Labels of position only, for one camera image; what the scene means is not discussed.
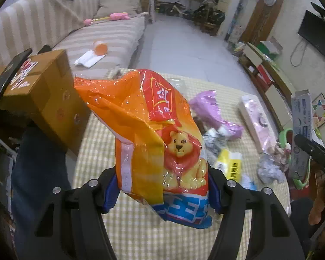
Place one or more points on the television cabinet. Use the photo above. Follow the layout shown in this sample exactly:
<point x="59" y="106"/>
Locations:
<point x="276" y="78"/>

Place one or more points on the orange lion snack bag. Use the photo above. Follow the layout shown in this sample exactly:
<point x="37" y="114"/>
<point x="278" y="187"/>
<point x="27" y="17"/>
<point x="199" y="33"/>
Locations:
<point x="140" y="119"/>

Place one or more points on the black and white wrapper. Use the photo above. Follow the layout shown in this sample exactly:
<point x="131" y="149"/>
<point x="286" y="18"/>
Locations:
<point x="214" y="140"/>

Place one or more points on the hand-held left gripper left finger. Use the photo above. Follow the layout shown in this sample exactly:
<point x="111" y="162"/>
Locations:
<point x="110" y="195"/>

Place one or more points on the black ride-on toy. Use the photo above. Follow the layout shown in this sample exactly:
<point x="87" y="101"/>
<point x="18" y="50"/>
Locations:
<point x="210" y="12"/>

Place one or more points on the balance bike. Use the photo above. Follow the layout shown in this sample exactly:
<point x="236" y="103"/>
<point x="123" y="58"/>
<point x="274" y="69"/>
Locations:
<point x="178" y="9"/>

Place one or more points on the black television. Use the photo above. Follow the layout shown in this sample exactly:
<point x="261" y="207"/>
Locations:
<point x="317" y="35"/>

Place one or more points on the crumpled clear wrapper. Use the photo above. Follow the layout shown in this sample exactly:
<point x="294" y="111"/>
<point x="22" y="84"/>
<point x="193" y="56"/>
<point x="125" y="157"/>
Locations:
<point x="270" y="170"/>

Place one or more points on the orange cup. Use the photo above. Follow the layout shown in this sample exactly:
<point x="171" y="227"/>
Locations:
<point x="100" y="48"/>

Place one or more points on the striped beige sofa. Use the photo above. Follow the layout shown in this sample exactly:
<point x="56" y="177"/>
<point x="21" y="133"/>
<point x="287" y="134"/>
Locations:
<point x="29" y="19"/>

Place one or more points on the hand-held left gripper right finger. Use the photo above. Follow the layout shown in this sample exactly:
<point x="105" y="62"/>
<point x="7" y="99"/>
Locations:
<point x="216" y="197"/>

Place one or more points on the colourful game board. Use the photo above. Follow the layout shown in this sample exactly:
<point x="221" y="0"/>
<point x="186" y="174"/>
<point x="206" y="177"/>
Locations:
<point x="321" y="109"/>

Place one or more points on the black flat object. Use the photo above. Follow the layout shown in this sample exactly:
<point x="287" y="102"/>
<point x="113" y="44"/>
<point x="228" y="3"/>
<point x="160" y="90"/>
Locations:
<point x="8" y="78"/>

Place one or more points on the yellow checked tablecloth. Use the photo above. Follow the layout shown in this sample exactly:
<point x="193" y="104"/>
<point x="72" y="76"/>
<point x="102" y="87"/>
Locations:
<point x="140" y="238"/>

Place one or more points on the person's right hand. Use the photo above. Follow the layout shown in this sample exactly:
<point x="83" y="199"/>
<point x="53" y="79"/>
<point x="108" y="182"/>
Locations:
<point x="321" y="205"/>

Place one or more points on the purple snack bag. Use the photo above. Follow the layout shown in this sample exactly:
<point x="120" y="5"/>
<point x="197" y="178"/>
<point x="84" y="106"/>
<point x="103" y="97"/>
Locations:
<point x="205" y="105"/>

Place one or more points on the person's leg in jeans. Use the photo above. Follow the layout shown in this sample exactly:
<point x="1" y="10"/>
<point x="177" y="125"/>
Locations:
<point x="38" y="168"/>

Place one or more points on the pink plush toy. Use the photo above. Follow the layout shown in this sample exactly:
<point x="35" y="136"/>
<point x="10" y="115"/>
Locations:
<point x="116" y="16"/>

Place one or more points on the beige pillow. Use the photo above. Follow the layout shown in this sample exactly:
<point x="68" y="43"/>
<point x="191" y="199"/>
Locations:
<point x="119" y="2"/>

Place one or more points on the light blue wrapper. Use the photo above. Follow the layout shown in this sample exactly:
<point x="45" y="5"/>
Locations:
<point x="249" y="182"/>

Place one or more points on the yellow packet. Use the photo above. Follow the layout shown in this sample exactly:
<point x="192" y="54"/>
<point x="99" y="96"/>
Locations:
<point x="227" y="162"/>

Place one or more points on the grey toothpaste box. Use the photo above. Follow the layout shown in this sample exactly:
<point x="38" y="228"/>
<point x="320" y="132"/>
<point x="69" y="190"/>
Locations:
<point x="300" y="119"/>

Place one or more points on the small wooden stool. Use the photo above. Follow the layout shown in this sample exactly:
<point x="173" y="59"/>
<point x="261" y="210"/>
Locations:
<point x="208" y="27"/>

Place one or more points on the pink tissue pack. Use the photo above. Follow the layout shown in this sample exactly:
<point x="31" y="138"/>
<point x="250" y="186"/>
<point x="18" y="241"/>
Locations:
<point x="256" y="122"/>

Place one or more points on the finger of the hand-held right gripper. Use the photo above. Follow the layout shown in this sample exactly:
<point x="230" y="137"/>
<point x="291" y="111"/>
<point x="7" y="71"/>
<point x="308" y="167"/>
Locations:
<point x="317" y="151"/>

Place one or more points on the cardboard box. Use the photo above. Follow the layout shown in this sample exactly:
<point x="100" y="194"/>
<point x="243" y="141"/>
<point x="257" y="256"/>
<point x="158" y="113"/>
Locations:
<point x="43" y="92"/>

